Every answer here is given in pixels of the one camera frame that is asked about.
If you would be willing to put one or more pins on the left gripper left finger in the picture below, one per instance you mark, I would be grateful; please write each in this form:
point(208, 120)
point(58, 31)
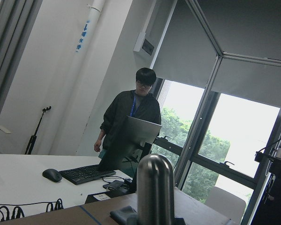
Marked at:
point(131, 221)

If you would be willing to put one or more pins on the black keyboard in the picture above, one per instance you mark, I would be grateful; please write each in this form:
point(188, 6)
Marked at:
point(85, 174)

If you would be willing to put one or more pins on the black computer mouse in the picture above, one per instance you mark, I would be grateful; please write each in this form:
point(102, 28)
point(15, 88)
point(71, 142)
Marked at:
point(52, 175)

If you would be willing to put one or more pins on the black monitor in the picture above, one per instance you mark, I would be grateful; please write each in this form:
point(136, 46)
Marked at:
point(133, 135)

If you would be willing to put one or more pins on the white wall pipe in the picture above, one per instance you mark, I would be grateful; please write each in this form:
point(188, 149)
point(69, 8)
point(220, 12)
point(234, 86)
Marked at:
point(95, 10)

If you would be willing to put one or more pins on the black camera tripod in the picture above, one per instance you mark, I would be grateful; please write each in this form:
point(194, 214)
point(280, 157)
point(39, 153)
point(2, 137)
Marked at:
point(33, 138)

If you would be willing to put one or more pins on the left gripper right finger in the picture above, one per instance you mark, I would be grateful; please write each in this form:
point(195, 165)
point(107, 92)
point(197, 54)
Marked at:
point(179, 221)

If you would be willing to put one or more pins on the white chair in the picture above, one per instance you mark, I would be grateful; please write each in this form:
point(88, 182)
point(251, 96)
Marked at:
point(226, 203)

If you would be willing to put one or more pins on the grey folded cloth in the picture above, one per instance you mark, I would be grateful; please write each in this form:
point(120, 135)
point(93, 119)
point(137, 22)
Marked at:
point(121, 215)

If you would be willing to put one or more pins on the metal muddler black tip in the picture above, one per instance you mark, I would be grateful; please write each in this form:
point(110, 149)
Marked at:
point(155, 191)

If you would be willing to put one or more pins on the white wall electrical box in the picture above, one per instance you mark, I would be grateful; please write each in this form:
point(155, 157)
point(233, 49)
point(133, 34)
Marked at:
point(143, 43)

